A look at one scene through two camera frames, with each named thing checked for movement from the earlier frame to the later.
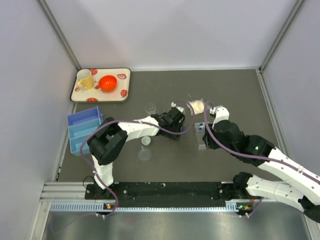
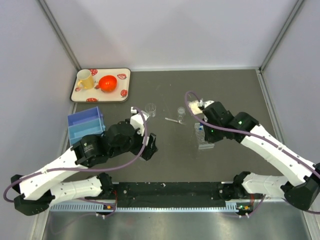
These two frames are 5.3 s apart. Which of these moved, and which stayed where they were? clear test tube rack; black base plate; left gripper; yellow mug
Moved: left gripper
Stayed: clear test tube rack; black base plate; yellow mug
